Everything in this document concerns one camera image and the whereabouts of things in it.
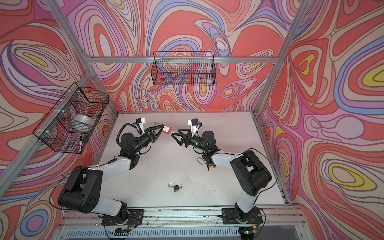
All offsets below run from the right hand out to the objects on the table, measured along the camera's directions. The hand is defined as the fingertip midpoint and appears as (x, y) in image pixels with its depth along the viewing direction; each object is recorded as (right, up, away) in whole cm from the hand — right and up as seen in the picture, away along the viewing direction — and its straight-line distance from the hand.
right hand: (175, 135), depth 80 cm
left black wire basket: (-54, +5, -6) cm, 55 cm away
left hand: (-5, +4, -3) cm, 7 cm away
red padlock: (-5, +4, -2) cm, 6 cm away
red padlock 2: (+17, -13, -12) cm, 25 cm away
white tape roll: (-46, +8, -7) cm, 47 cm away
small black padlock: (0, -29, +3) cm, 30 cm away
